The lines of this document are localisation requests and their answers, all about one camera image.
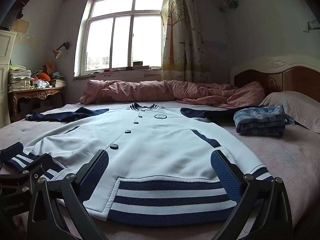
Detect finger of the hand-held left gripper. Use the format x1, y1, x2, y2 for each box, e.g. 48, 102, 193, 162
0, 154, 53, 191
0, 142, 24, 165

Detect carved wooden desk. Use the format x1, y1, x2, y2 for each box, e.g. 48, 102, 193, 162
9, 87, 66, 122

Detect pink wall lamp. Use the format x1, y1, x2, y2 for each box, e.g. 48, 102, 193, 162
52, 41, 70, 60

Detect white cabinet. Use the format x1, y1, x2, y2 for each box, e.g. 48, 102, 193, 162
0, 29, 17, 129

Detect stack of books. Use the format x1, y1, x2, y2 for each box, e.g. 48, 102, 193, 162
50, 77, 67, 88

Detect pink quilt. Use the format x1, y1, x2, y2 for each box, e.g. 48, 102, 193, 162
79, 79, 266, 109

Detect tree print curtain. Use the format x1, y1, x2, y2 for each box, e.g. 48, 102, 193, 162
160, 0, 208, 83

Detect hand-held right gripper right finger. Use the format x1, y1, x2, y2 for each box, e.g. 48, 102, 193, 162
210, 149, 293, 240

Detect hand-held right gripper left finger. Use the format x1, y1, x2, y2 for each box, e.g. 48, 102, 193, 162
27, 149, 110, 240

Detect stack of papers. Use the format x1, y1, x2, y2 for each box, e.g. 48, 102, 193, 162
8, 64, 33, 92

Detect folded blue plaid clothes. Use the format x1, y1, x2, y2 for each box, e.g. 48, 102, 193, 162
234, 105, 297, 138

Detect doll wall decoration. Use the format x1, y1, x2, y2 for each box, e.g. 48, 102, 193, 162
220, 0, 239, 12

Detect wooden bed headboard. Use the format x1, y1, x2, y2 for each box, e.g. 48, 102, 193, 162
229, 53, 320, 103

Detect pink pillow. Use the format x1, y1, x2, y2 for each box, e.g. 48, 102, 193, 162
259, 91, 320, 133

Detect white and navy jacket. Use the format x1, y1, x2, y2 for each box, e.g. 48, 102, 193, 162
4, 102, 274, 228

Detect white framed window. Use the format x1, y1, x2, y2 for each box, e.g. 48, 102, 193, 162
74, 0, 167, 77

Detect books on windowsill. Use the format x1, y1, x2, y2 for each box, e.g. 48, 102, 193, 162
132, 61, 150, 70

